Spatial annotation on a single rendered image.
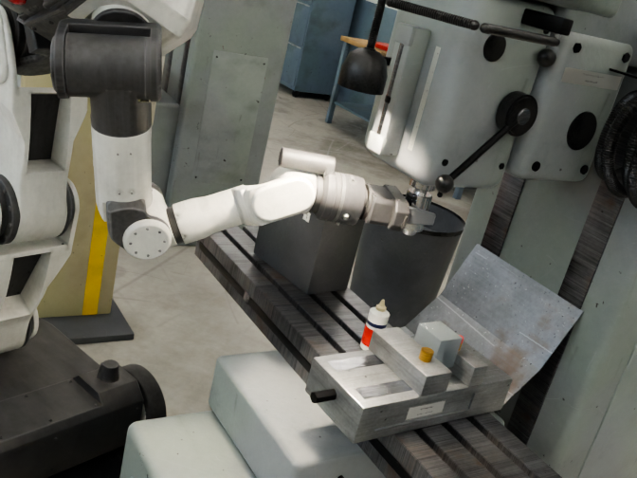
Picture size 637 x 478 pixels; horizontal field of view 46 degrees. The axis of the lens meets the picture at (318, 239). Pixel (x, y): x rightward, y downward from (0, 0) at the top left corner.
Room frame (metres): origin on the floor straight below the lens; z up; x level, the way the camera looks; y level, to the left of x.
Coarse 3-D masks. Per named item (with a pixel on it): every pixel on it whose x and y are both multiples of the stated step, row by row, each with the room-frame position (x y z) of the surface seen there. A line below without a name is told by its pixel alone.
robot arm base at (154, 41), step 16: (64, 32) 1.04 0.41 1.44; (80, 32) 1.08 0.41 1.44; (96, 32) 1.09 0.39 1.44; (112, 32) 1.10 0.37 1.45; (128, 32) 1.10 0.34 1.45; (144, 32) 1.11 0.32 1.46; (160, 32) 1.10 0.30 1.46; (160, 48) 1.06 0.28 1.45; (160, 64) 1.05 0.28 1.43; (64, 80) 1.01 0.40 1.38; (160, 80) 1.05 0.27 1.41; (64, 96) 1.03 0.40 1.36; (160, 96) 1.06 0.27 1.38
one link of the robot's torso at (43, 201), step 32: (0, 32) 1.32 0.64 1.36; (0, 64) 1.31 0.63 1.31; (0, 96) 1.32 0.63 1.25; (32, 96) 1.37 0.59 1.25; (0, 128) 1.37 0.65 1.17; (32, 128) 1.38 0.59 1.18; (64, 128) 1.40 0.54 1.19; (0, 160) 1.36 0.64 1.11; (32, 160) 1.39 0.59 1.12; (64, 160) 1.39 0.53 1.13; (0, 192) 1.32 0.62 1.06; (32, 192) 1.34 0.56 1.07; (64, 192) 1.39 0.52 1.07; (32, 224) 1.33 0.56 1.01; (64, 224) 1.39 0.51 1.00
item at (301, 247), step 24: (312, 216) 1.51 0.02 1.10; (264, 240) 1.62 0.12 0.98; (288, 240) 1.56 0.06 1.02; (312, 240) 1.50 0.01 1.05; (336, 240) 1.51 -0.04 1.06; (288, 264) 1.54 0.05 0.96; (312, 264) 1.49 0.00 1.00; (336, 264) 1.53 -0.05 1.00; (312, 288) 1.49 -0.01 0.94; (336, 288) 1.54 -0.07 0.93
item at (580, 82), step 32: (576, 64) 1.28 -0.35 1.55; (608, 64) 1.33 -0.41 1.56; (544, 96) 1.27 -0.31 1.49; (576, 96) 1.30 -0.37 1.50; (608, 96) 1.35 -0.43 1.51; (544, 128) 1.27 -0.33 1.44; (576, 128) 1.31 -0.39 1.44; (512, 160) 1.28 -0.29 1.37; (544, 160) 1.29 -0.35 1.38; (576, 160) 1.34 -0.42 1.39
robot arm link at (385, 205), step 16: (352, 176) 1.26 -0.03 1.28; (352, 192) 1.23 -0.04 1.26; (368, 192) 1.26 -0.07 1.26; (384, 192) 1.28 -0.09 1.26; (400, 192) 1.30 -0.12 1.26; (352, 208) 1.22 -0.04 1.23; (368, 208) 1.24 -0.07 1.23; (384, 208) 1.24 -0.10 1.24; (400, 208) 1.23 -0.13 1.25; (336, 224) 1.26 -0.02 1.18; (352, 224) 1.24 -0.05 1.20; (384, 224) 1.24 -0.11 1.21; (400, 224) 1.23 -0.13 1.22
